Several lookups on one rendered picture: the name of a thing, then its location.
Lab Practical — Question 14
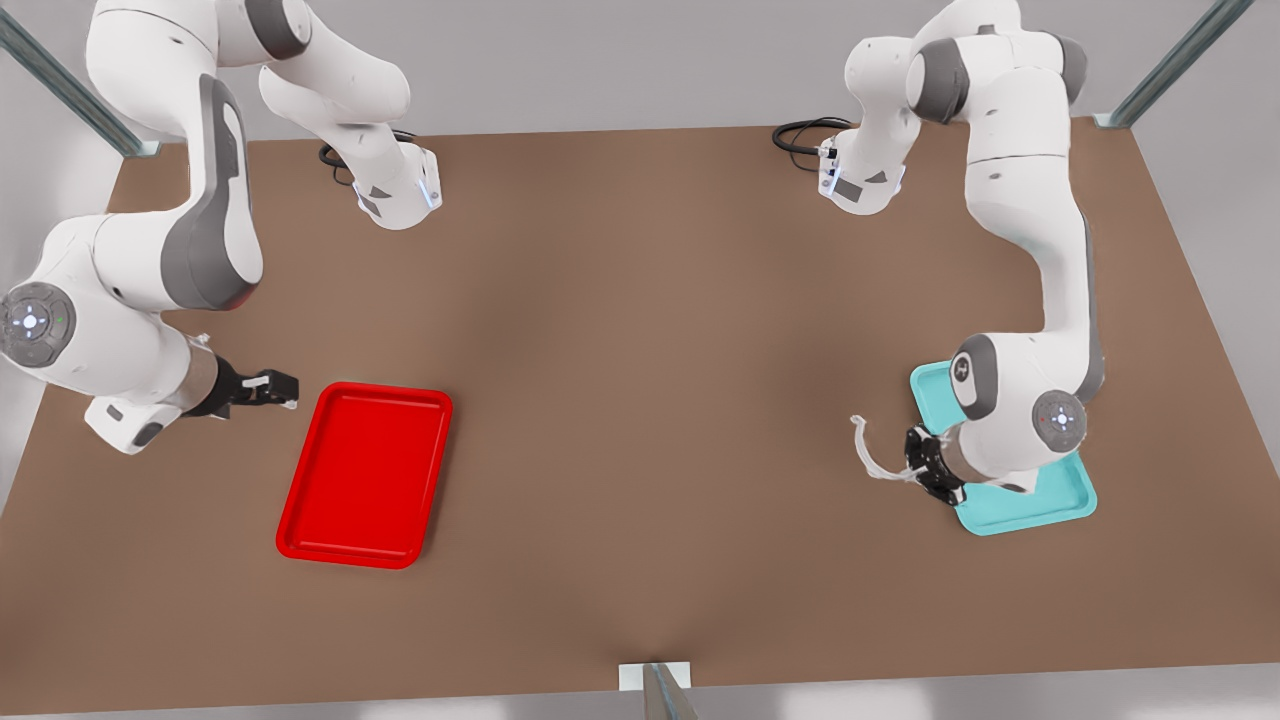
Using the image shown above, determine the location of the silver frame post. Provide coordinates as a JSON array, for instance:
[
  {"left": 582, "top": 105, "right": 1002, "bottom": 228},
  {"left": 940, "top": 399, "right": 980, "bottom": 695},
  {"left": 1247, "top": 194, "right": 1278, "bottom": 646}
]
[
  {"left": 618, "top": 661, "right": 700, "bottom": 720},
  {"left": 0, "top": 10, "right": 161, "bottom": 159},
  {"left": 1093, "top": 0, "right": 1255, "bottom": 130}
]

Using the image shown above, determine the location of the black cable loop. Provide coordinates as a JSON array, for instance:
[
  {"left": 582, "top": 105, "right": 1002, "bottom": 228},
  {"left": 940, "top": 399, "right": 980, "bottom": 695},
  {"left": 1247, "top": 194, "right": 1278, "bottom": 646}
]
[
  {"left": 772, "top": 117, "right": 854, "bottom": 172},
  {"left": 318, "top": 129, "right": 419, "bottom": 187}
]

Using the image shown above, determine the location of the red rectangular tray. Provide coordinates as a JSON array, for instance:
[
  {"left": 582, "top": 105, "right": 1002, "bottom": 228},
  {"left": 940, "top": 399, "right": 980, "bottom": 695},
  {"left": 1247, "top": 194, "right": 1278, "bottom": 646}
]
[{"left": 276, "top": 382, "right": 454, "bottom": 570}]

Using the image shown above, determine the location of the translucent white drainage pipe clamp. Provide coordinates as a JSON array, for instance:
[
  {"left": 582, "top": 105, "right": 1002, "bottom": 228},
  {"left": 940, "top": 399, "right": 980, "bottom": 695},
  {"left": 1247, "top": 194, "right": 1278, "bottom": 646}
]
[{"left": 850, "top": 415, "right": 919, "bottom": 486}]

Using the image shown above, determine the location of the turquoise rectangular tray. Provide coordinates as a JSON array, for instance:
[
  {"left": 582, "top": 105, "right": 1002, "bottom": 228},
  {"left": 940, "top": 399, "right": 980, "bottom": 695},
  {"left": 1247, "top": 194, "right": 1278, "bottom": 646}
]
[{"left": 909, "top": 360, "right": 1098, "bottom": 537}]

